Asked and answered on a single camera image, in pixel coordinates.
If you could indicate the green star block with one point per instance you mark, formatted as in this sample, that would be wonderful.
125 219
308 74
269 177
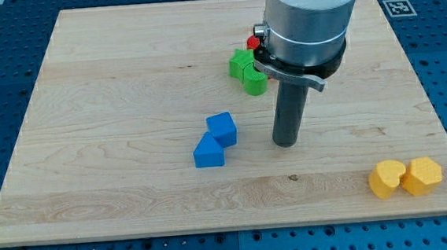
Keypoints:
238 62

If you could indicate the light wooden board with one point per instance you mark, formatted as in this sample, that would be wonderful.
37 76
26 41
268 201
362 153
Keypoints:
105 151

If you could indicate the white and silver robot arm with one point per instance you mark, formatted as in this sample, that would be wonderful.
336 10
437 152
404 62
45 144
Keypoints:
302 41

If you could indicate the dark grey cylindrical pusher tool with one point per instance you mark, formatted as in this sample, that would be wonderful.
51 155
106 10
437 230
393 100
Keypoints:
290 105

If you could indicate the green half-round block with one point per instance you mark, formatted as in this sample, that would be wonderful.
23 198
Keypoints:
254 82

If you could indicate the blue triangle block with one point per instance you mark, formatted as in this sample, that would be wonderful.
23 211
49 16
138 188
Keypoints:
208 152

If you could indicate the red round block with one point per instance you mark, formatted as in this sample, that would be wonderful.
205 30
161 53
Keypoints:
252 43

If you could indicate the yellow heart block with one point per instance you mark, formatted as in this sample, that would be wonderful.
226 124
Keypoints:
386 177

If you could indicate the blue cube block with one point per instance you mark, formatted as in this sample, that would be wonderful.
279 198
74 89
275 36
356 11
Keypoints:
223 129

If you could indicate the yellow hexagon block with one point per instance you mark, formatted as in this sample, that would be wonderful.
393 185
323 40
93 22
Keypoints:
422 177

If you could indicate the black and white fiducial tag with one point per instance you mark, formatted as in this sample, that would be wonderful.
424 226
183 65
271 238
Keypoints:
399 8

